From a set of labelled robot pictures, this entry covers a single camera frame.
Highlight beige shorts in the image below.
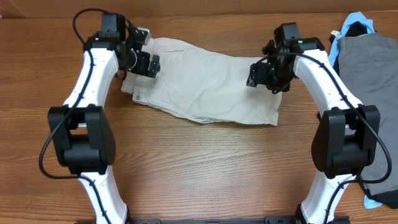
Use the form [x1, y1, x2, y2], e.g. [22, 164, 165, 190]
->
[121, 38, 282, 126]

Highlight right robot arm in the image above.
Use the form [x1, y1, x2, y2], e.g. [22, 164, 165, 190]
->
[246, 22, 380, 223]

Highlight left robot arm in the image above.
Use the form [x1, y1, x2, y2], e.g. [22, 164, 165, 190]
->
[39, 9, 160, 223]

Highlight light blue garment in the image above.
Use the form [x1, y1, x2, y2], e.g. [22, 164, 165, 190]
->
[328, 11, 383, 210]

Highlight black garment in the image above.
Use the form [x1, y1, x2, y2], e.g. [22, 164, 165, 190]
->
[330, 22, 397, 209]

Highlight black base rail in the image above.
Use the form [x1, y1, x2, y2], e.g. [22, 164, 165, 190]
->
[126, 216, 305, 224]

